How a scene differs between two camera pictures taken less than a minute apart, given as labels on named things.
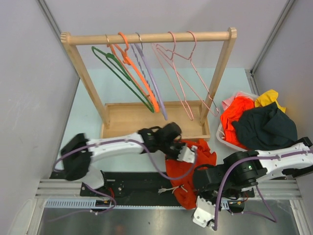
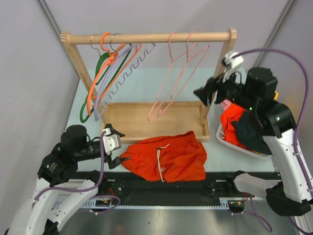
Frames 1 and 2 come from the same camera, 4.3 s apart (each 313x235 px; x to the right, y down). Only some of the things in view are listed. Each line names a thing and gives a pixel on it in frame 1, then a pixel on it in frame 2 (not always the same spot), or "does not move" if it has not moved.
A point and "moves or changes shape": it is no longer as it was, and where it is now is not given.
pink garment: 226,103 does not move
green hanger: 114,60 → 100,59
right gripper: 203,195 → 213,83
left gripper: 175,156 → 113,162
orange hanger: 124,56 → 114,54
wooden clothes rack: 123,120 does not move
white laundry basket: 238,94 does not move
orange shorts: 181,174 moves or changes shape
